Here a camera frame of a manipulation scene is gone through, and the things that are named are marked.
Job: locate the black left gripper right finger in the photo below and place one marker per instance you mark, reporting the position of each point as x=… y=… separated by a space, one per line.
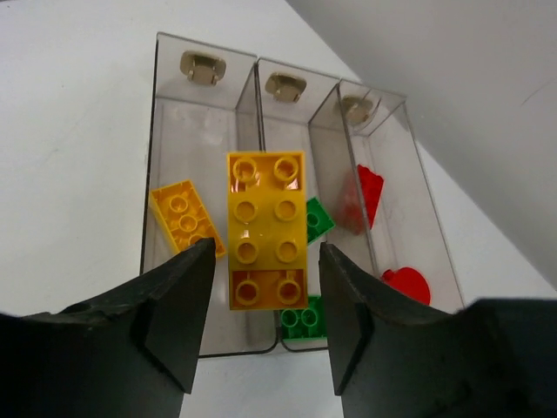
x=392 y=356

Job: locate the clear bin for yellow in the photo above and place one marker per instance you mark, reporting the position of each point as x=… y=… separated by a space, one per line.
x=205 y=104

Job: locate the long green lego brick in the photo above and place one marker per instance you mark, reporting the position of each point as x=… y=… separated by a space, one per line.
x=304 y=323

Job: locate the red round lego brick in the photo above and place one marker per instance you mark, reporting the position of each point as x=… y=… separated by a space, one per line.
x=410 y=282

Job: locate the yellow lego brick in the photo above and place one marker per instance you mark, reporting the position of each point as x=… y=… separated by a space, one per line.
x=183 y=217

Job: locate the small green lego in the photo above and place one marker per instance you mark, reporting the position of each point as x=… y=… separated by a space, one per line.
x=318 y=220

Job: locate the red rectangular lego brick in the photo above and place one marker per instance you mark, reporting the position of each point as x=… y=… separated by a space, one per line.
x=365 y=202

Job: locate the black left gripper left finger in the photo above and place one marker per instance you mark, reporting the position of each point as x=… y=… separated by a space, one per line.
x=129 y=352

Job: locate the yellow black striped lego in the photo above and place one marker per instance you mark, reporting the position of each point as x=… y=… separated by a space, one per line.
x=266 y=230

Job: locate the clear bin for red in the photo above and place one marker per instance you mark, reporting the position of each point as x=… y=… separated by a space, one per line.
x=391 y=196

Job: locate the clear bin for green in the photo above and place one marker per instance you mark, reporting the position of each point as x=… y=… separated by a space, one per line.
x=308 y=119

